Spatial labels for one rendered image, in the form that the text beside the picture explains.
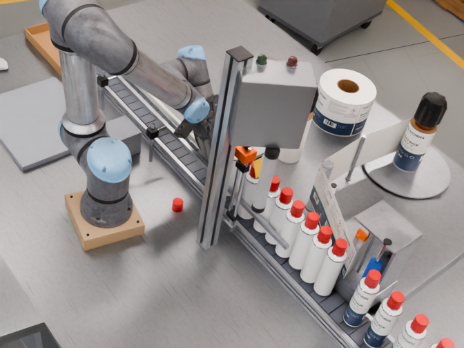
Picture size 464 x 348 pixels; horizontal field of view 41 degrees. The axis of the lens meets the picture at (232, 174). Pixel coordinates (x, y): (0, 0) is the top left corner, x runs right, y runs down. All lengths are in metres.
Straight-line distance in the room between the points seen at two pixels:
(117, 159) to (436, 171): 1.10
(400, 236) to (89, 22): 0.89
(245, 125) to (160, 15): 1.41
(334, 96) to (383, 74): 2.12
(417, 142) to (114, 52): 1.06
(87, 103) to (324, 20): 2.53
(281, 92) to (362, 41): 3.16
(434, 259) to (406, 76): 2.48
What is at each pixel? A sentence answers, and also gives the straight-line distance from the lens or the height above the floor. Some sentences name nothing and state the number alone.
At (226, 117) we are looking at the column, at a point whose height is 1.34.
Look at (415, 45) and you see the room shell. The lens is 4.67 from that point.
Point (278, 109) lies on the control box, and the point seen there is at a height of 1.41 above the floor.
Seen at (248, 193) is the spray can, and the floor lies 0.99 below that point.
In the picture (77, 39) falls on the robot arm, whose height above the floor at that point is 1.48.
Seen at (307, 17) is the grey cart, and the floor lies 0.27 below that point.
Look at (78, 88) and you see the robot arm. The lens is 1.64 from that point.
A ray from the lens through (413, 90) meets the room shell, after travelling 4.21.
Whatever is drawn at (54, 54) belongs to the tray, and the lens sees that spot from 2.50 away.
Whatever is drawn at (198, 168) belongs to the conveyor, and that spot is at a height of 0.88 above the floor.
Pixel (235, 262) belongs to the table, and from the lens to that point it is 1.82.
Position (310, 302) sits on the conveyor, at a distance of 1.74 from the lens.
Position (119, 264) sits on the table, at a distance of 1.79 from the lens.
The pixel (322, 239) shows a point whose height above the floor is 1.06.
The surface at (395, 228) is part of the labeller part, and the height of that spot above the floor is 1.14.
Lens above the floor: 2.27
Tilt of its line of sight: 45 degrees down
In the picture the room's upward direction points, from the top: 11 degrees clockwise
